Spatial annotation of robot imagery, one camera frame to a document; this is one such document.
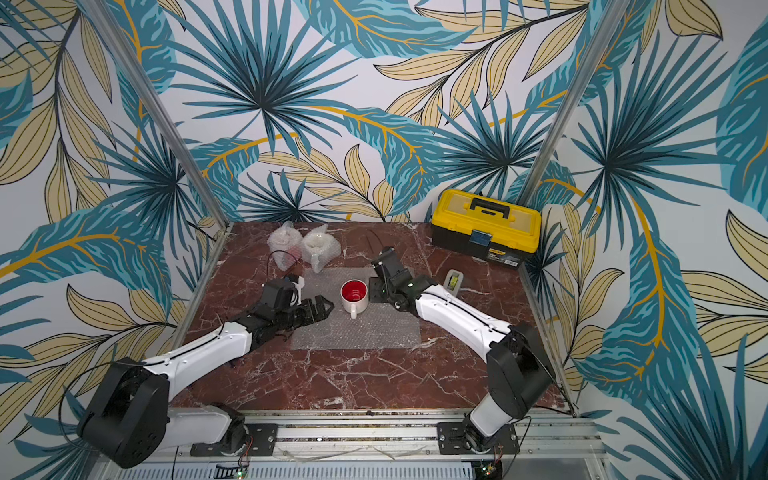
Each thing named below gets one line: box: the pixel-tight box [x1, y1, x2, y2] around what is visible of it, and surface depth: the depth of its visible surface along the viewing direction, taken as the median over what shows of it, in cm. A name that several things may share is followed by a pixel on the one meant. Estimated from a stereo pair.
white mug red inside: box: [340, 279, 369, 319], surface depth 94 cm
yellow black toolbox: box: [431, 189, 542, 268], surface depth 102 cm
